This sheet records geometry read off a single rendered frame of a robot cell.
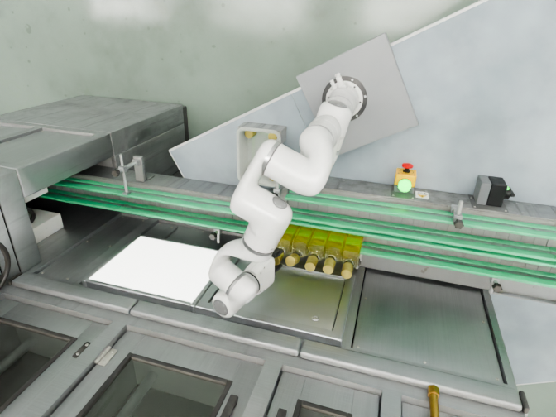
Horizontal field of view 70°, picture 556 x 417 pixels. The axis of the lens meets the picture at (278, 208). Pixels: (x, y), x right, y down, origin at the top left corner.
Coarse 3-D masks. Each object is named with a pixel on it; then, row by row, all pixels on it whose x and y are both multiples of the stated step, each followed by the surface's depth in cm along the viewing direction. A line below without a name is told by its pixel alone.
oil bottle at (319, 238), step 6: (318, 228) 143; (318, 234) 140; (324, 234) 140; (312, 240) 136; (318, 240) 136; (324, 240) 136; (312, 246) 133; (318, 246) 133; (324, 246) 133; (318, 252) 132
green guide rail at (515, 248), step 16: (336, 224) 139; (352, 224) 139; (368, 224) 140; (384, 224) 140; (400, 224) 140; (432, 240) 132; (448, 240) 131; (464, 240) 132; (480, 240) 133; (496, 240) 132; (528, 256) 125; (544, 256) 124
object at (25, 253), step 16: (0, 176) 129; (16, 176) 135; (0, 192) 130; (16, 192) 136; (0, 208) 131; (16, 208) 137; (0, 224) 132; (16, 224) 138; (0, 240) 133; (16, 240) 139; (32, 240) 145; (0, 256) 134; (16, 256) 140; (32, 256) 146; (0, 272) 135; (16, 272) 141
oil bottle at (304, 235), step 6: (300, 228) 142; (306, 228) 143; (312, 228) 143; (300, 234) 139; (306, 234) 139; (312, 234) 140; (294, 240) 135; (300, 240) 135; (306, 240) 135; (294, 246) 134; (300, 246) 133; (306, 246) 134; (306, 252) 135
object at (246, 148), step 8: (240, 128) 148; (248, 128) 147; (256, 128) 147; (240, 136) 151; (256, 136) 155; (264, 136) 154; (240, 144) 152; (248, 144) 158; (256, 144) 157; (240, 152) 153; (248, 152) 159; (240, 160) 155; (248, 160) 161; (240, 168) 156; (240, 176) 157; (264, 176) 160; (264, 184) 155; (272, 184) 154
